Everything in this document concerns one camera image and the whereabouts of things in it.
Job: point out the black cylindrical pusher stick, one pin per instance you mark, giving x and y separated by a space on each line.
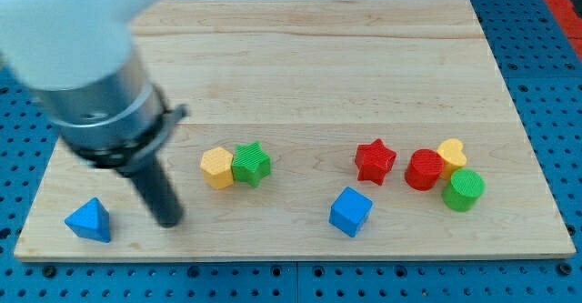
152 184

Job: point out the yellow hexagon block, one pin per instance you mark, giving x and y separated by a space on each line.
216 166

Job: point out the green star block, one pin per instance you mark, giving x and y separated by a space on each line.
251 164

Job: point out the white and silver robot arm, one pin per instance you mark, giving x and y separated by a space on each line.
79 60

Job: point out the blue triangle block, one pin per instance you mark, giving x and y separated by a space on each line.
91 221

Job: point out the red star block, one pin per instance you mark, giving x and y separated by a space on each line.
374 161

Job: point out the light wooden board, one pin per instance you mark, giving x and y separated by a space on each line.
311 80

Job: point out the blue cube block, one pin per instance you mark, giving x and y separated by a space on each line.
349 212

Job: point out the red cylinder block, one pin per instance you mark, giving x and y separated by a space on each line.
424 169

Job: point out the yellow heart block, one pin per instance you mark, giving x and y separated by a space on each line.
451 151

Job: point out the green cylinder block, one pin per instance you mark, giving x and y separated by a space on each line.
463 190

